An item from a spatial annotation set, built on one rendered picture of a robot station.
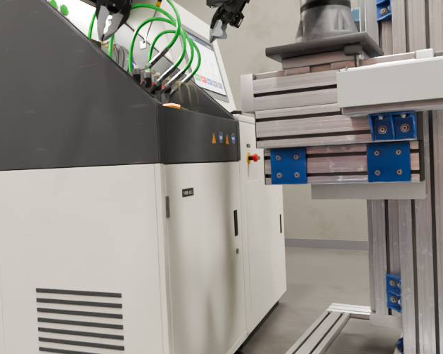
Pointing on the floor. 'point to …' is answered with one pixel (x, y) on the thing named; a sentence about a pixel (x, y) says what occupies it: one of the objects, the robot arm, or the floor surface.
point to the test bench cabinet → (87, 260)
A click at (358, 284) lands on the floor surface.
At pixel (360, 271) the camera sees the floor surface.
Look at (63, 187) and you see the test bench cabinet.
